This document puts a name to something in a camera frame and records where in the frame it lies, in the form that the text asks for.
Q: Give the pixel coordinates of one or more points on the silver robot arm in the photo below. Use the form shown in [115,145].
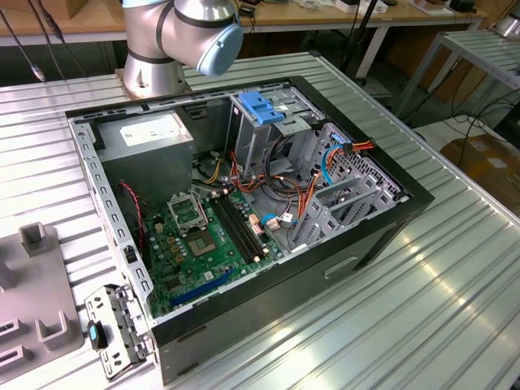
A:
[183,32]

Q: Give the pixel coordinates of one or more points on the brown cardboard box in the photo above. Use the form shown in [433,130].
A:
[483,162]

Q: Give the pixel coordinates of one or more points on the green motherboard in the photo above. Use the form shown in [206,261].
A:
[191,276]

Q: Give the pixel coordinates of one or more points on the small metal slat table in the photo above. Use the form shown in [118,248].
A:
[479,53]

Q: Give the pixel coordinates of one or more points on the blue expansion slot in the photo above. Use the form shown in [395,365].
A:
[203,287]

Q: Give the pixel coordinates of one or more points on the grey metal disk bay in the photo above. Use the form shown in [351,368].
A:
[367,178]

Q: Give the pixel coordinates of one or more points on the black RAM slot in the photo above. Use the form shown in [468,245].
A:
[237,226]
[246,221]
[231,228]
[241,223]

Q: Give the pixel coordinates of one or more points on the metal optical drive cage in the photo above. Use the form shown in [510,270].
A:
[252,142]

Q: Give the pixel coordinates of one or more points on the black open PC case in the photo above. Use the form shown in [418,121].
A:
[264,313]

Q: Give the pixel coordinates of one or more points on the grey power supply box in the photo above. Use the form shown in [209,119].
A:
[146,170]

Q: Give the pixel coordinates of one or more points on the black blue bracket latch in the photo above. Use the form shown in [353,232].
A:
[97,335]

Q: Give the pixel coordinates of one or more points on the metal expansion bracket holder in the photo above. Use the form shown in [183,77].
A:
[122,325]

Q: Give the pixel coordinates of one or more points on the grey plastic parts rack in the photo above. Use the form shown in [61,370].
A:
[36,284]

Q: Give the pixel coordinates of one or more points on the blue plastic drive latch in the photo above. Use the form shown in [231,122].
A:
[256,106]

